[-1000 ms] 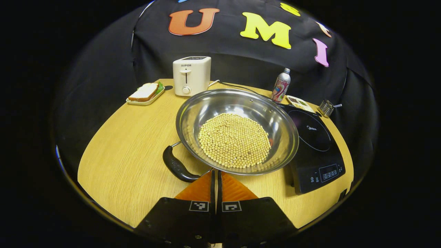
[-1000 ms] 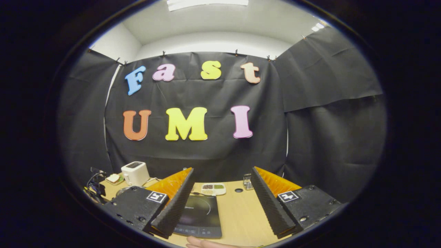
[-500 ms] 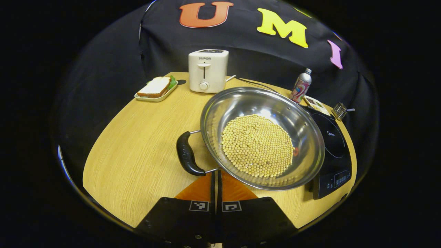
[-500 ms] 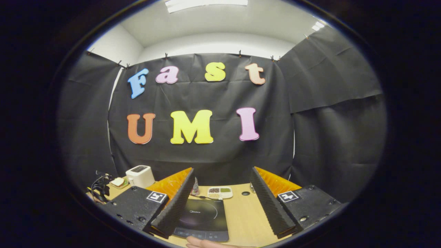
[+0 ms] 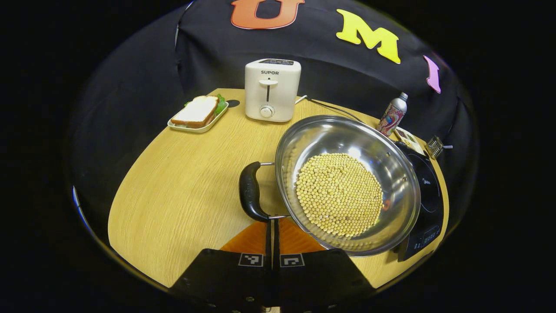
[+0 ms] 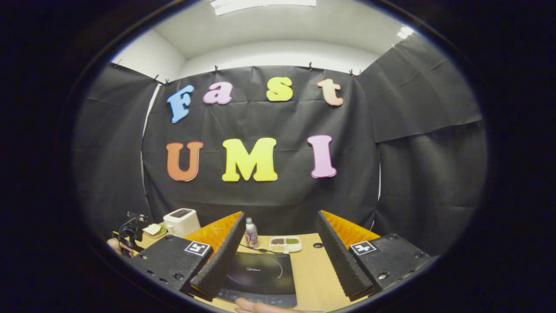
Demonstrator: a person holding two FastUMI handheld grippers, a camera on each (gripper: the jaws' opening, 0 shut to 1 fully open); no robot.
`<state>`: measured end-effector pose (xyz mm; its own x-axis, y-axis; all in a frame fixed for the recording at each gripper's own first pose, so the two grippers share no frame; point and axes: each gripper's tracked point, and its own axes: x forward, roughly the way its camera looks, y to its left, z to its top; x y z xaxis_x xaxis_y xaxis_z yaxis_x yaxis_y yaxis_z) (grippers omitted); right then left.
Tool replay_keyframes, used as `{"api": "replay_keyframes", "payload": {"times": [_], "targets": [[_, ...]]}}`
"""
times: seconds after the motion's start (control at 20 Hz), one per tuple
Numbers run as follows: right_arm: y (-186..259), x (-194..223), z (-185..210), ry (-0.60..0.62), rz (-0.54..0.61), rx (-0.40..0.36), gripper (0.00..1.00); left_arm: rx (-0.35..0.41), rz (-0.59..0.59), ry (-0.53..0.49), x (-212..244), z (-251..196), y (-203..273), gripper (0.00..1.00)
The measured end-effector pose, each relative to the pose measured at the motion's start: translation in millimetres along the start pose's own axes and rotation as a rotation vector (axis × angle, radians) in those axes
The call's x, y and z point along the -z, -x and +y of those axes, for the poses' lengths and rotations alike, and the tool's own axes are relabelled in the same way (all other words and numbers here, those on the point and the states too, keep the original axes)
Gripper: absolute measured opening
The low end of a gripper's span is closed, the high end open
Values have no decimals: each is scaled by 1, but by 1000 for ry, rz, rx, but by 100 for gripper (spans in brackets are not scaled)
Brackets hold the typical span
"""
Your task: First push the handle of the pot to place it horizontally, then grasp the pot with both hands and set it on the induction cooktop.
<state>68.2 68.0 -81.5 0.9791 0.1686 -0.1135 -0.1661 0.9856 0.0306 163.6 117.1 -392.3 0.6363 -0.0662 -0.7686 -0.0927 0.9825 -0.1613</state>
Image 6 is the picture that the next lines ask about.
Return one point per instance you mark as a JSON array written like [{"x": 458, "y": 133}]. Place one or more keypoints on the black induction cooktop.
[{"x": 260, "y": 274}]

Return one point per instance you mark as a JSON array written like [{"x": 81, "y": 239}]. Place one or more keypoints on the long ceiling light panel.
[{"x": 260, "y": 5}]

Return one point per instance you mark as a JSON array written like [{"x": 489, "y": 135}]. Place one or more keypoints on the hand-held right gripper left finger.
[{"x": 221, "y": 261}]

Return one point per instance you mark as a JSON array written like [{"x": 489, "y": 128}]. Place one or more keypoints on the small ceiling light panel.
[{"x": 405, "y": 32}]

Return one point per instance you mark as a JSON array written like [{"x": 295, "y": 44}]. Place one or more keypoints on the row of black cloth clips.
[{"x": 216, "y": 69}]

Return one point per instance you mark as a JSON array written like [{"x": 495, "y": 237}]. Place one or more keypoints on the sandwich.
[{"x": 152, "y": 229}]

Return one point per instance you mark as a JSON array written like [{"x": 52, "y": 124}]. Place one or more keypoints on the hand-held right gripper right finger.
[{"x": 336, "y": 261}]

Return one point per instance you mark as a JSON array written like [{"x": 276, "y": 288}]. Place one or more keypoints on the white toaster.
[{"x": 182, "y": 222}]

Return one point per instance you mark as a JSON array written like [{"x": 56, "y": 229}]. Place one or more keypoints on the white divided bean dish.
[{"x": 285, "y": 244}]

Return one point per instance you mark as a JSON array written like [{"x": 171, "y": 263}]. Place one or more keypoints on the silver printed drink bottle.
[{"x": 251, "y": 234}]

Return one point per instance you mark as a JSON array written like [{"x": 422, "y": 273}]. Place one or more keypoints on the pale green sandwich plate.
[{"x": 161, "y": 235}]

